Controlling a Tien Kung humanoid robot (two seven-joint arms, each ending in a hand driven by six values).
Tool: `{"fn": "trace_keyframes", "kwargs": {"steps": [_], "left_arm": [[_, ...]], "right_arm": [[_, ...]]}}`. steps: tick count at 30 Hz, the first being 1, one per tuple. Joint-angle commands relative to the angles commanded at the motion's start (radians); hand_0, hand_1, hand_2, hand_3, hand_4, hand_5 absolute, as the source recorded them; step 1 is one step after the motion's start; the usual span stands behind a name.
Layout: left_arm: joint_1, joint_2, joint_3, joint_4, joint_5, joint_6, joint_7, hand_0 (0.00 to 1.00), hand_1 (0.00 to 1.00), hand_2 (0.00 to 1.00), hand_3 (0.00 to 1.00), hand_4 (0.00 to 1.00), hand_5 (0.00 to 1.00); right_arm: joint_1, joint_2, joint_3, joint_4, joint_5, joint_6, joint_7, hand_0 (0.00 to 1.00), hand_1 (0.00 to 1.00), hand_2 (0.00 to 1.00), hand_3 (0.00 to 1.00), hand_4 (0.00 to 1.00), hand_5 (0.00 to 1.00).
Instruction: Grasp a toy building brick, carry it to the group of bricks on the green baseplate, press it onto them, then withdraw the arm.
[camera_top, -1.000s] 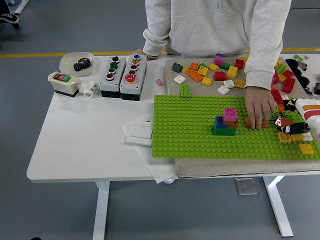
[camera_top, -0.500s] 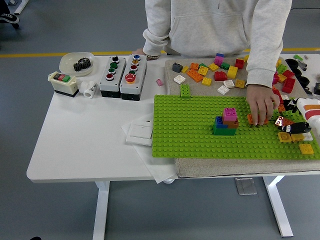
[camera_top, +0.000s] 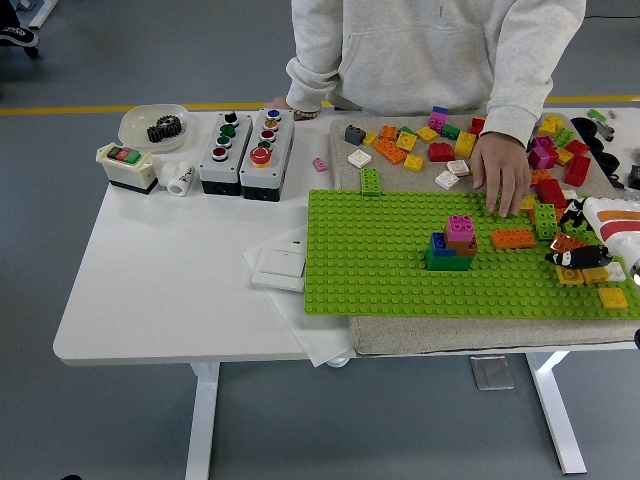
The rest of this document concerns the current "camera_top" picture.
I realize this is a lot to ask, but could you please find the red two-by-four brick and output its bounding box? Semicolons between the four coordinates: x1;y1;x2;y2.
564;155;593;188

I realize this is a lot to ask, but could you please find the grey-brown mat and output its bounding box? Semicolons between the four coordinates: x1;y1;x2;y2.
328;113;640;357

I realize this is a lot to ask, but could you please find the green studded baseplate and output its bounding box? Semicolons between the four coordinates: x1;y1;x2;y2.
303;188;640;321

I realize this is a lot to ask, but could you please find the green two-by-three plate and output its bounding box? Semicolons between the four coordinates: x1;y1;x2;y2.
359;168;384;198

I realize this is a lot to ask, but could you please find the grey four-button control box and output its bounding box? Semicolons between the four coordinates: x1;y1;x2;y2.
198;110;254;196

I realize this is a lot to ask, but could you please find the white table leg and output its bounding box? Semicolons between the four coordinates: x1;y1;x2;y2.
184;362;221;480
524;351;589;475

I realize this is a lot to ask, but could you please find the white paper sheet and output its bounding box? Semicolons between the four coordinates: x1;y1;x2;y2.
243;225;359;370

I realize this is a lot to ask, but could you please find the beige red-green switch box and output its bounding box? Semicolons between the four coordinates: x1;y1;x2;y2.
95;142;156;196

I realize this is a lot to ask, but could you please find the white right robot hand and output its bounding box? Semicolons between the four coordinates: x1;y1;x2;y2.
544;196;640;270

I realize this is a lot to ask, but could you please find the white wall switch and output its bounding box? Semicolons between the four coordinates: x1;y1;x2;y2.
251;247;307;293

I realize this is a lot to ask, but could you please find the yellow curved brick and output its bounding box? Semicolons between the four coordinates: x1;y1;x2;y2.
453;131;478;159

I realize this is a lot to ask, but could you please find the person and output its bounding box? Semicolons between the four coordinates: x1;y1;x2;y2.
285;0;587;149

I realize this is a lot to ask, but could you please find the grey emergency-stop control box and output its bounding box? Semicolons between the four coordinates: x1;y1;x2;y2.
239;107;296;203

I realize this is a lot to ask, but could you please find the yellow square tile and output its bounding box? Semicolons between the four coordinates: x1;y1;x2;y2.
555;264;586;288

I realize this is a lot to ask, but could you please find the large red brick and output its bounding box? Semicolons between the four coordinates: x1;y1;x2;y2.
534;178;568;209

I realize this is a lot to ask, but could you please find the brown brick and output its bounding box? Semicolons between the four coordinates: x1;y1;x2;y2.
444;233;479;259

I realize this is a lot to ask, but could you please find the magenta two-by-two brick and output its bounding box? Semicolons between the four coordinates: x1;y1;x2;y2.
444;214;476;245

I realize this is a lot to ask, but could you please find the white furniture foot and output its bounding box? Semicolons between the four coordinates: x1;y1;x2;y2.
28;0;59;29

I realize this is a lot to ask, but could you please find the metal floor plate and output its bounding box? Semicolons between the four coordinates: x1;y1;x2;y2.
469;354;516;392

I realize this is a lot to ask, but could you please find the white plastic bowl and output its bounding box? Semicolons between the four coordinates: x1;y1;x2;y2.
118;103;192;154

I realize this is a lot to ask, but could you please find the black sneaker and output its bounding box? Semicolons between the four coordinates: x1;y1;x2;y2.
0;25;41;50

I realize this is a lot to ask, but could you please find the dark green brick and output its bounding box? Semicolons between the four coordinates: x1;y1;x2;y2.
424;244;475;273

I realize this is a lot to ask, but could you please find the white pipe tee fitting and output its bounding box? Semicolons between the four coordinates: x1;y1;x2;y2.
158;159;196;197

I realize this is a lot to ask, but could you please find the person's left hand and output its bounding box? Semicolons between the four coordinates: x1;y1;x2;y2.
471;132;532;219

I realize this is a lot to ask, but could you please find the green two-by-four brick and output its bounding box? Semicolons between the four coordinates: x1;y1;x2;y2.
532;202;562;242

